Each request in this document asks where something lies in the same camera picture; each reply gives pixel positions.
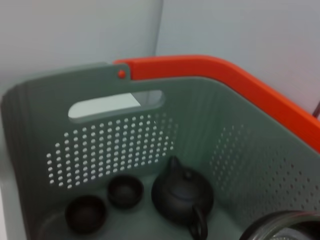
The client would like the dark clay teapot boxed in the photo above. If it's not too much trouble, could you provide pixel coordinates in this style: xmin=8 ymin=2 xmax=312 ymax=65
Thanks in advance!
xmin=151 ymin=156 xmax=215 ymax=240

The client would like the glass teacup black holder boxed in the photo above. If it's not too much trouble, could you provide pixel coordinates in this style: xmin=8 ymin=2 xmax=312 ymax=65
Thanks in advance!
xmin=239 ymin=211 xmax=320 ymax=240

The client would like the small dark clay cup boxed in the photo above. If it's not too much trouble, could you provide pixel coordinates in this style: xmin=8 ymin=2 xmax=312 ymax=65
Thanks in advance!
xmin=64 ymin=195 xmax=109 ymax=234
xmin=107 ymin=174 xmax=145 ymax=210

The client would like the grey perforated storage basket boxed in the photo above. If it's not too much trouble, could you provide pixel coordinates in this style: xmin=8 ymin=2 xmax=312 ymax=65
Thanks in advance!
xmin=0 ymin=61 xmax=320 ymax=240

